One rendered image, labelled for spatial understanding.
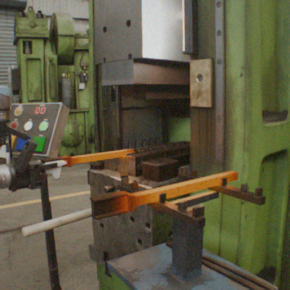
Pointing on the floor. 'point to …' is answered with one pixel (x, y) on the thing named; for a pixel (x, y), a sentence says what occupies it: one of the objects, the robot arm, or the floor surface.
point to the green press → (54, 72)
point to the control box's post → (49, 236)
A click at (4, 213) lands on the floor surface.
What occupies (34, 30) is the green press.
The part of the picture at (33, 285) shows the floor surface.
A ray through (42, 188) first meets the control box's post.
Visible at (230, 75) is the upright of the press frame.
